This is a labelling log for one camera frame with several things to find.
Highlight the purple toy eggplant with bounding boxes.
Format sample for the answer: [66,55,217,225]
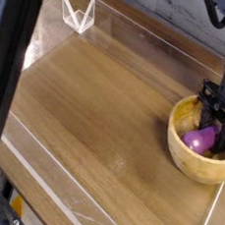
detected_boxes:
[182,125,221,154]

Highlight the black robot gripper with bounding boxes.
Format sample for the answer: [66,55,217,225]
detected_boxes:
[198,74,225,154]

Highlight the clear acrylic tray walls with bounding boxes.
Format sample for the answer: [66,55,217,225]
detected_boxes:
[0,0,225,225]

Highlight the brown wooden bowl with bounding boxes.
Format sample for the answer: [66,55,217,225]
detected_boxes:
[167,95,225,185]

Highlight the black clamp with screw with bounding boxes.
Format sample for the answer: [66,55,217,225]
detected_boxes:
[0,193,25,225]

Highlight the clear acrylic corner bracket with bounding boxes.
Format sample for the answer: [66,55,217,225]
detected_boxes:
[62,0,95,34]

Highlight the black aluminium frame post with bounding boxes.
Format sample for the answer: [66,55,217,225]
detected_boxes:
[0,0,48,219]

